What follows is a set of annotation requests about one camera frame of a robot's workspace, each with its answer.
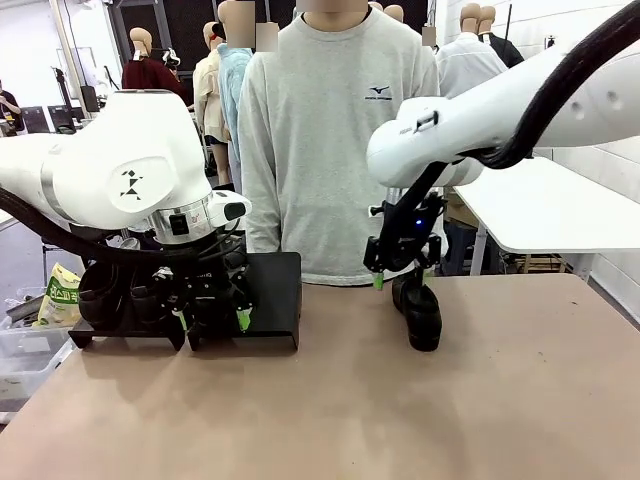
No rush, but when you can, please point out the white shirt mannequin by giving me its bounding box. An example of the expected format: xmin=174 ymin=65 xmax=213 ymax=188
xmin=435 ymin=2 xmax=509 ymax=99

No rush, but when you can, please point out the white side table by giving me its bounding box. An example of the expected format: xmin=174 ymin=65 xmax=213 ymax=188
xmin=449 ymin=155 xmax=640 ymax=276

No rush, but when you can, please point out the silver metal pole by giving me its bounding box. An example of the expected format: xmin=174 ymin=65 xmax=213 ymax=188
xmin=49 ymin=0 xmax=81 ymax=109

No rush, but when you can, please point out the thin black light stand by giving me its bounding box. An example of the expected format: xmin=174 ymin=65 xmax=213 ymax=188
xmin=52 ymin=66 xmax=76 ymax=109

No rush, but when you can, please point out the grey-sleeved right forearm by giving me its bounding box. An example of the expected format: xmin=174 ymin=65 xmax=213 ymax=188
xmin=238 ymin=164 xmax=284 ymax=254

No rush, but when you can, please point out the light blue fleece mannequin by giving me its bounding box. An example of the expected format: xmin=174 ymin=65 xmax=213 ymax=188
xmin=217 ymin=0 xmax=254 ymax=196

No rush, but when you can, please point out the black office chair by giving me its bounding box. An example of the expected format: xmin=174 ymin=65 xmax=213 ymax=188
xmin=49 ymin=106 xmax=76 ymax=134
xmin=22 ymin=106 xmax=51 ymax=134

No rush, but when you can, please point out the clear plastic bin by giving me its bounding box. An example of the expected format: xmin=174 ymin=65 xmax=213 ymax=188
xmin=0 ymin=314 xmax=76 ymax=401

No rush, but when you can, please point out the green yellow snack bag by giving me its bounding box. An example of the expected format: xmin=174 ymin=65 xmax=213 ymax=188
xmin=33 ymin=262 xmax=84 ymax=329

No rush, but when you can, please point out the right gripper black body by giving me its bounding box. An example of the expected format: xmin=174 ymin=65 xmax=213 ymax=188
xmin=374 ymin=197 xmax=446 ymax=274

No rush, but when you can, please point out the maroon sweater mannequin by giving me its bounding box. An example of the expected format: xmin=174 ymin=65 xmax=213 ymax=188
xmin=121 ymin=27 xmax=194 ymax=106

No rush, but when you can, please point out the bystander in black shirt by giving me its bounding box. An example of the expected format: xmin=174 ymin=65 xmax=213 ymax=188
xmin=0 ymin=79 xmax=24 ymax=134

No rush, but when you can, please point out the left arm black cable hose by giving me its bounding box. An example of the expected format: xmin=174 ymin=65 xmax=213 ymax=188
xmin=0 ymin=187 xmax=246 ymax=264

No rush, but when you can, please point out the person in grey sweatshirt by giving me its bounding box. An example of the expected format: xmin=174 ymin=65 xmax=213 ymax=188
xmin=237 ymin=9 xmax=441 ymax=286

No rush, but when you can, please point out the wooden pallet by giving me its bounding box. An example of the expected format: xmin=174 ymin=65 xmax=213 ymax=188
xmin=507 ymin=252 xmax=576 ymax=275

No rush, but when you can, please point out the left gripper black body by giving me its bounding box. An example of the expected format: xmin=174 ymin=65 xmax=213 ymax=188
xmin=157 ymin=240 xmax=249 ymax=304

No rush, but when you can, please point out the black shoe stand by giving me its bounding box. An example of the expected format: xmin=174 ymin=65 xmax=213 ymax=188
xmin=185 ymin=251 xmax=303 ymax=351
xmin=67 ymin=312 xmax=187 ymax=352

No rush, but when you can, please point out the beige jacket mannequin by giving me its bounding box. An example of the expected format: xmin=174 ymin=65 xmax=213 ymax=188
xmin=192 ymin=22 xmax=232 ymax=186

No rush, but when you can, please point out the black jacket mannequin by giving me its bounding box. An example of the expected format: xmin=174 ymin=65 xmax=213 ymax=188
xmin=478 ymin=5 xmax=525 ymax=69

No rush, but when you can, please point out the black loafer shoe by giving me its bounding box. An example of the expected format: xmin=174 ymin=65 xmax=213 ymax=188
xmin=128 ymin=284 xmax=166 ymax=326
xmin=78 ymin=262 xmax=126 ymax=329
xmin=391 ymin=273 xmax=444 ymax=353
xmin=192 ymin=299 xmax=237 ymax=337

